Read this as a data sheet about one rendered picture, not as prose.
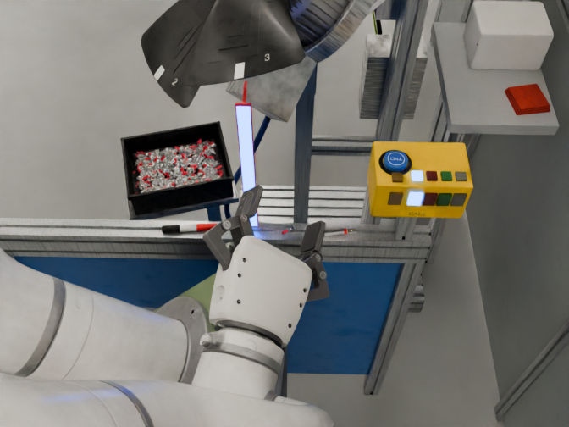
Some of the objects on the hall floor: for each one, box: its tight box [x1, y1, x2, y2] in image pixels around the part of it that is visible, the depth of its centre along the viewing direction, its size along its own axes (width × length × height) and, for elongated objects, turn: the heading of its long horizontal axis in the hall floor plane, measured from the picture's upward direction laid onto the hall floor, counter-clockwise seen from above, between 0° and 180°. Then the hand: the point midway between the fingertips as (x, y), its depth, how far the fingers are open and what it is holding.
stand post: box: [360, 0, 428, 225], centre depth 173 cm, size 4×9×115 cm, turn 179°
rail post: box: [364, 263, 424, 395], centre depth 160 cm, size 4×4×78 cm
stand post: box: [293, 67, 316, 223], centre depth 183 cm, size 4×9×91 cm, turn 179°
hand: (284, 213), depth 73 cm, fingers open, 8 cm apart
